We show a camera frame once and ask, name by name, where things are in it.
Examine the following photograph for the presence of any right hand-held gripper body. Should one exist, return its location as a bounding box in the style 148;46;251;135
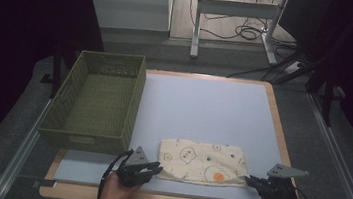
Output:
262;161;311;199

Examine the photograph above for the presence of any white foam board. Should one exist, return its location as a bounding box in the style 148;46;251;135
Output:
52;62;304;199

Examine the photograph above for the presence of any white power strip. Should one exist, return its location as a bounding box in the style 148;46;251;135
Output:
282;59;303;76

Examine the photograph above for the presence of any green woven plastic basket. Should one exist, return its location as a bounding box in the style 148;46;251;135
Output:
35;44;149;159

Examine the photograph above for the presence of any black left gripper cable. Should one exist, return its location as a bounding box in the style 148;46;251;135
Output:
96;145;135;199

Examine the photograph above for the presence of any white metal desk frame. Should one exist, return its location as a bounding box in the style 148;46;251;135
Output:
188;0;290;69

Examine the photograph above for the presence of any cream printed towel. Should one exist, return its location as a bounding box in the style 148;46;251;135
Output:
154;136;254;191

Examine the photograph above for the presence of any black tape piece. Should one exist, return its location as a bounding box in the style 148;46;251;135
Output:
33;178;57;190

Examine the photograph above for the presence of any person's left hand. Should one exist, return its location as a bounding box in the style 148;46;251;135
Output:
96;170;144;199

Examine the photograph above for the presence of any black metal stand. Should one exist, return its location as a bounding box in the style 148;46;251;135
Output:
38;40;81;102
302;53;351;130

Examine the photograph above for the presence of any white cabinet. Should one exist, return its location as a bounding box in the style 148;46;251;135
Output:
81;0;174;36

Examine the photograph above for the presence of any coiled black floor cable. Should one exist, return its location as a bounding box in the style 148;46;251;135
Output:
185;0;303;49

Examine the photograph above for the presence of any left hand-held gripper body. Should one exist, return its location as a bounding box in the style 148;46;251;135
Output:
114;143;152;190

